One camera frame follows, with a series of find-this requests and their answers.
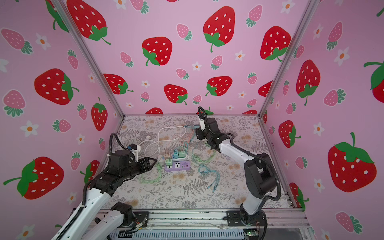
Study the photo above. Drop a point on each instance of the purple power strip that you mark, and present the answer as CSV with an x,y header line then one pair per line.
x,y
179,166

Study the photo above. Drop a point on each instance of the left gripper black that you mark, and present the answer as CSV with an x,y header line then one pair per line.
x,y
149,167

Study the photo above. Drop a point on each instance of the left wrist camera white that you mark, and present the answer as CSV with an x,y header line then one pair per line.
x,y
135,150

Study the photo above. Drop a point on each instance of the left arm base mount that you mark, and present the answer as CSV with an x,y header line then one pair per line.
x,y
131,219

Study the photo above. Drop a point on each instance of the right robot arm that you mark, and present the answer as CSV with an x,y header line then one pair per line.
x,y
262,180

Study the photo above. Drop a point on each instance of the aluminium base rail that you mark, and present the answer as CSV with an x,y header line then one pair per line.
x,y
216,224

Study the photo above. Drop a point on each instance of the pink charger plug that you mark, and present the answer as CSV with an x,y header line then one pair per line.
x,y
167,156

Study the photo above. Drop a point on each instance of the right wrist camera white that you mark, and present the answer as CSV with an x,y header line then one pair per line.
x,y
202,124

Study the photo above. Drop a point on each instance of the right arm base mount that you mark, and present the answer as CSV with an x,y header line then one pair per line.
x,y
242,219

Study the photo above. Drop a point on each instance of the light green charger plug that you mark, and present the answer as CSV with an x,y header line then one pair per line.
x,y
169,162

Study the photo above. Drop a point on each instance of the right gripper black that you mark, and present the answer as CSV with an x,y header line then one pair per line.
x,y
199,133

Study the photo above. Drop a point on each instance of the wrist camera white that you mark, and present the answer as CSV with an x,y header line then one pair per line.
x,y
202,124
135,150

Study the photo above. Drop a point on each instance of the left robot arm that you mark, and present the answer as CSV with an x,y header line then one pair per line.
x,y
123,165

